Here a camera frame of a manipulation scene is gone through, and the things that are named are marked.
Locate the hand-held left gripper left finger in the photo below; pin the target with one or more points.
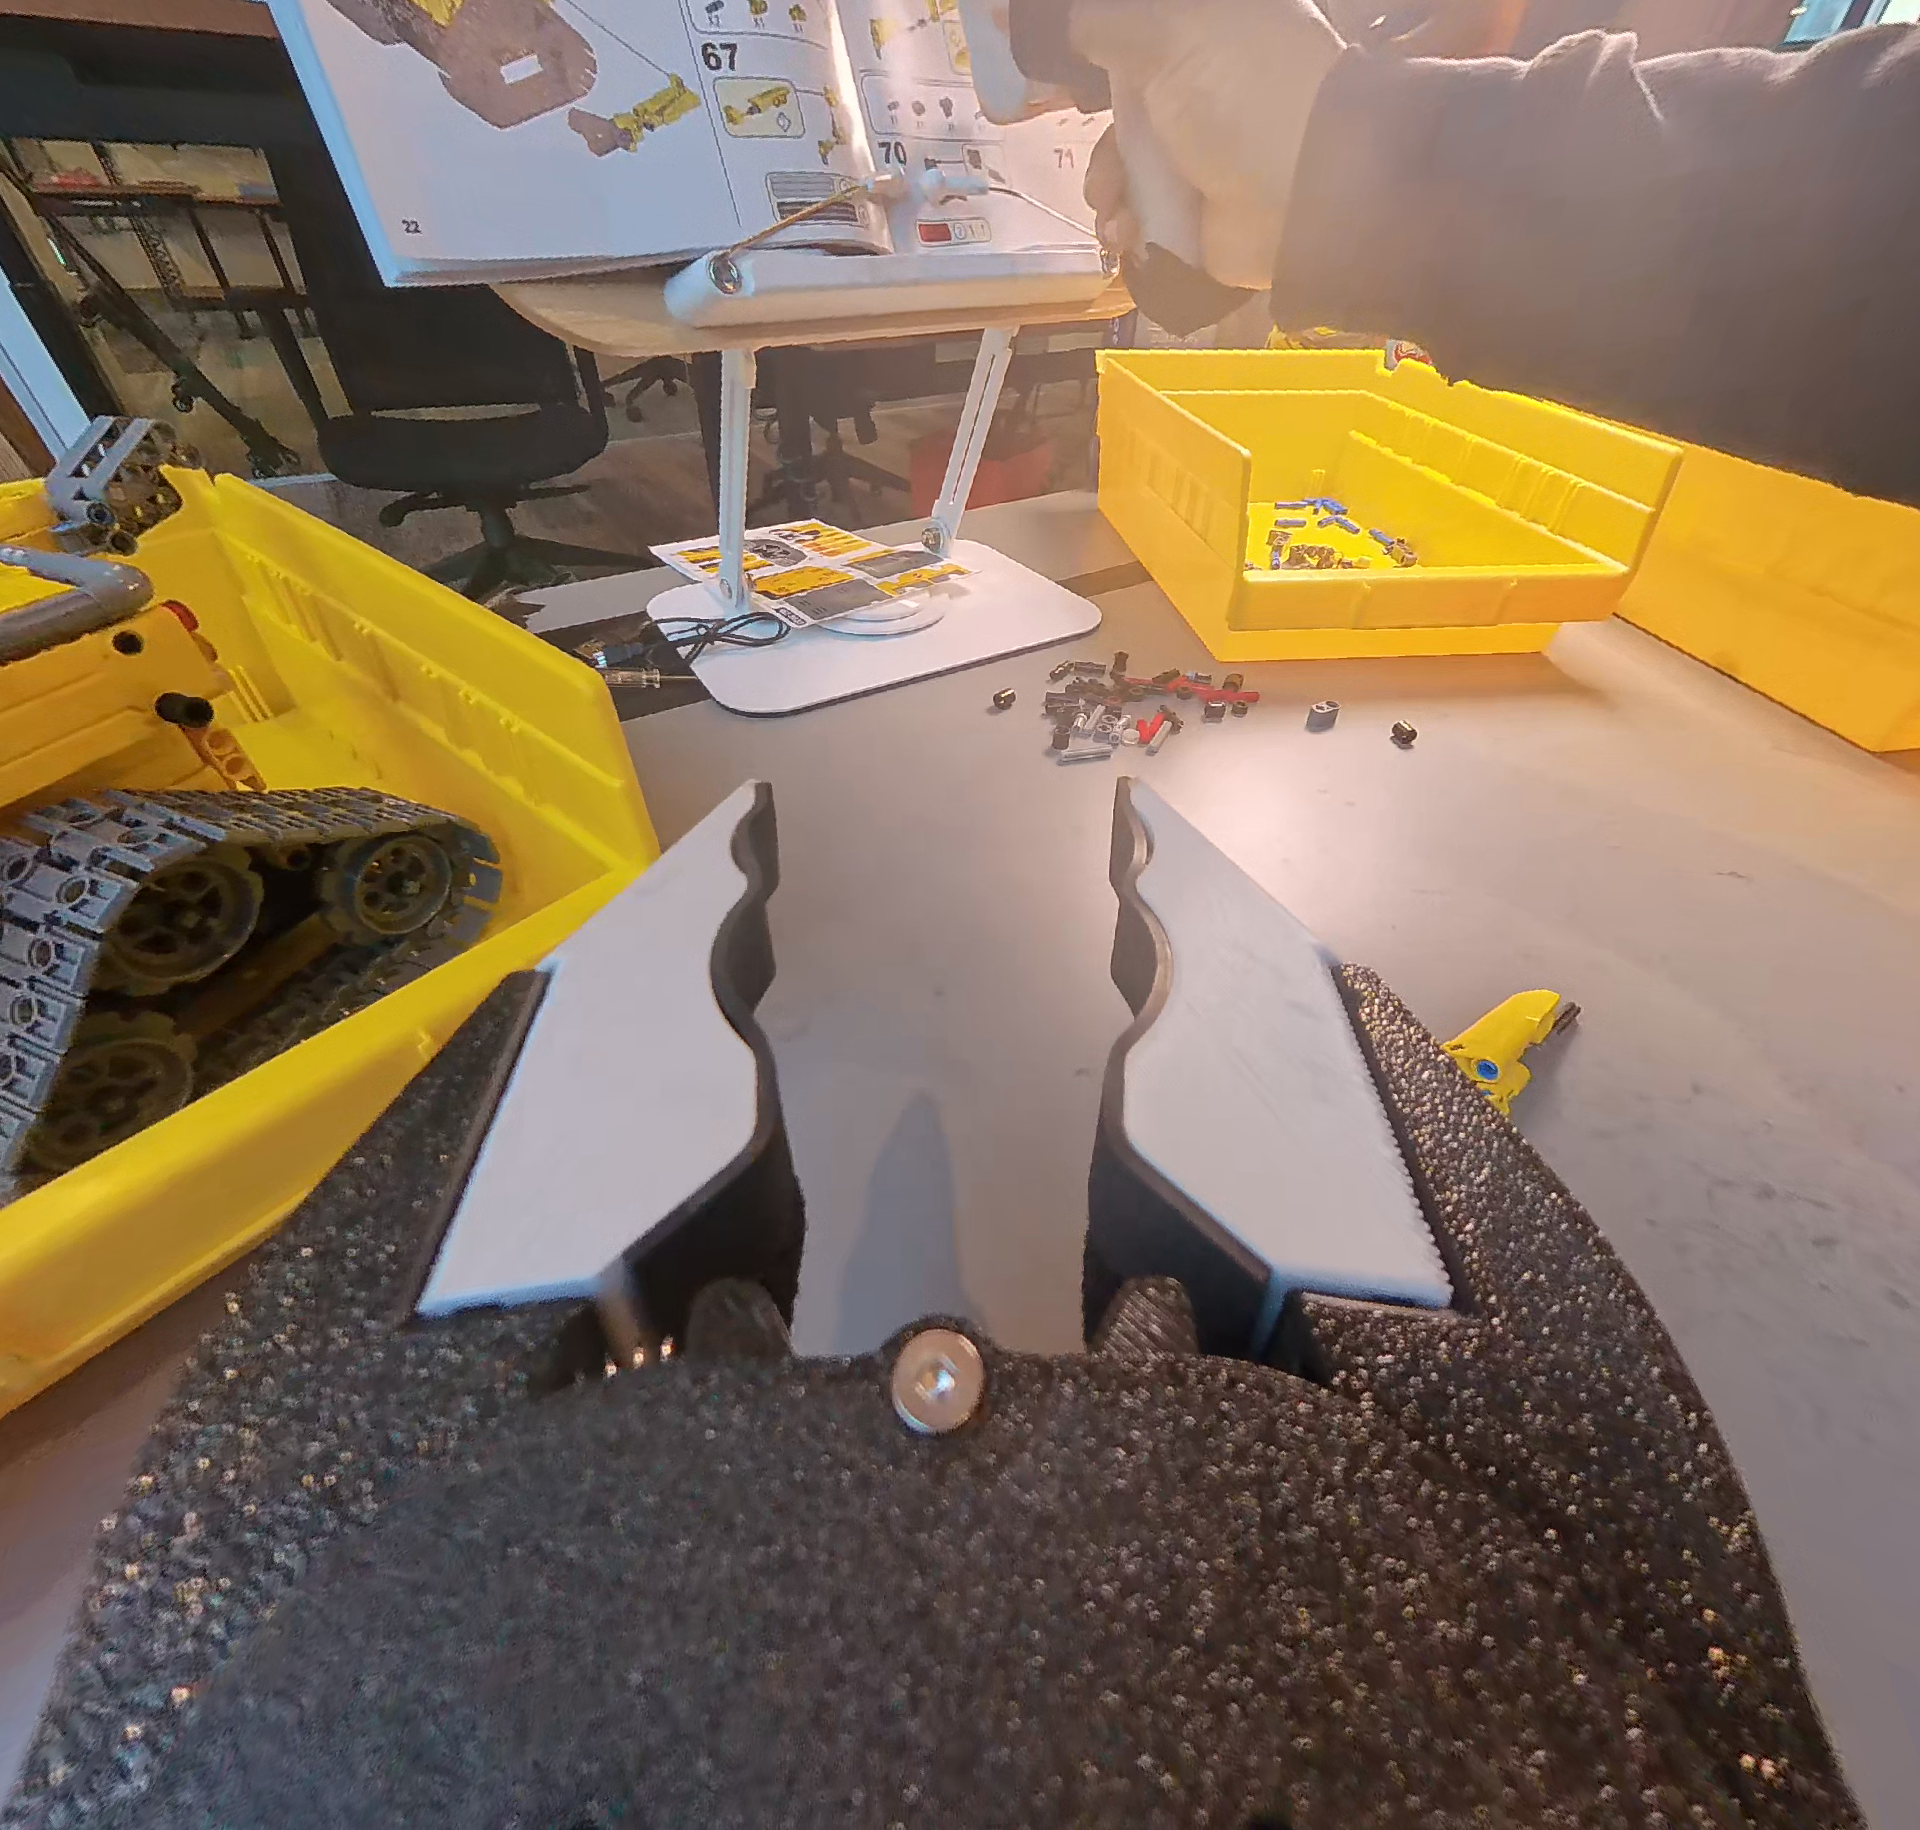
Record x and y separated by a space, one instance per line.
600 1110

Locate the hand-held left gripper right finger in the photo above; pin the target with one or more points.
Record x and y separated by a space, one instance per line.
1276 1110

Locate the yellow curved claw piece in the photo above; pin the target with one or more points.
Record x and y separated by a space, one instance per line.
1501 1042

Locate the yellow bin with small pieces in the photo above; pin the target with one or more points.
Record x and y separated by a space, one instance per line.
1200 541

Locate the grey desk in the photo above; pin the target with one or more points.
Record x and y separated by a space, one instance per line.
976 960

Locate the person's right hand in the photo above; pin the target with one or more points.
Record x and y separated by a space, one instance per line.
1200 105

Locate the open instruction booklet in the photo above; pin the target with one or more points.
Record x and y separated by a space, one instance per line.
600 90

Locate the pile of loose building pieces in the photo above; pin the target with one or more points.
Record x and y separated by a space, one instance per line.
1141 712

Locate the small screwdriver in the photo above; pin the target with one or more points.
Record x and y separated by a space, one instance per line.
631 676

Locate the yellow tracked toy vehicle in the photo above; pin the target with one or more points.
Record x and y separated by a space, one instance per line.
225 871

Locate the yellow bin with toy vehicle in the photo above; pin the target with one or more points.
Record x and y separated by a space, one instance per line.
375 706

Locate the white book stand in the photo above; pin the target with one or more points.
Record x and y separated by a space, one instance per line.
900 660

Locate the yellow printed leaflet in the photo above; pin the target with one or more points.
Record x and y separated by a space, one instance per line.
811 571

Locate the white round disc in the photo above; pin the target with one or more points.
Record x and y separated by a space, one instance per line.
885 615

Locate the group of blue black pieces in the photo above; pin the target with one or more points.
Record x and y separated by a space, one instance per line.
1326 532

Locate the black office chair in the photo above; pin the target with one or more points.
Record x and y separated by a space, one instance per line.
465 435

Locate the empty yellow plastic bin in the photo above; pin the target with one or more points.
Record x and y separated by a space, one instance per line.
1800 615

